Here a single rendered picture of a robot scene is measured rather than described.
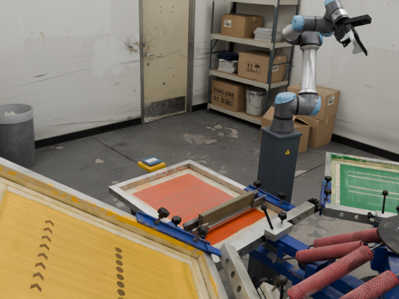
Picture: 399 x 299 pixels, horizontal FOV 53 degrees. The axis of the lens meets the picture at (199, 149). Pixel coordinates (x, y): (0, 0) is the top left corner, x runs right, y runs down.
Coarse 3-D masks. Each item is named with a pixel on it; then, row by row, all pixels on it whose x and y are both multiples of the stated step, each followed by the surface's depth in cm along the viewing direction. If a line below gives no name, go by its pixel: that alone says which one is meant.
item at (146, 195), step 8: (160, 184) 229; (136, 192) 219; (144, 192) 219; (152, 192) 220; (160, 192) 220; (168, 192) 220; (144, 200) 212; (152, 200) 212; (168, 216) 198; (192, 216) 199; (224, 224) 193; (208, 232) 187; (216, 232) 187; (224, 232) 187; (232, 232) 188; (208, 240) 181; (216, 240) 181
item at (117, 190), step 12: (168, 168) 240; (180, 168) 245; (192, 168) 248; (204, 168) 242; (132, 180) 224; (144, 180) 228; (216, 180) 234; (228, 180) 229; (120, 192) 211; (240, 192) 221; (132, 204) 201; (264, 204) 210; (156, 216) 191; (276, 216) 195; (252, 228) 185; (228, 240) 176
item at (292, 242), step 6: (270, 240) 173; (282, 240) 168; (288, 240) 169; (294, 240) 169; (276, 246) 171; (288, 246) 166; (294, 246) 165; (300, 246) 165; (306, 246) 165; (288, 252) 167; (294, 252) 164
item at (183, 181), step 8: (184, 176) 239; (192, 176) 240; (168, 184) 229; (176, 184) 230; (184, 184) 230; (200, 184) 231; (208, 184) 231; (216, 192) 222; (224, 192) 223; (224, 200) 215; (208, 208) 206; (240, 216) 201; (248, 216) 201; (256, 216) 201; (264, 216) 202; (232, 224) 194; (240, 224) 194; (248, 224) 194
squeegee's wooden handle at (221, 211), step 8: (248, 192) 202; (232, 200) 194; (240, 200) 196; (248, 200) 201; (216, 208) 186; (224, 208) 189; (232, 208) 194; (240, 208) 198; (200, 216) 181; (208, 216) 183; (216, 216) 187; (224, 216) 191; (200, 224) 183; (208, 224) 185
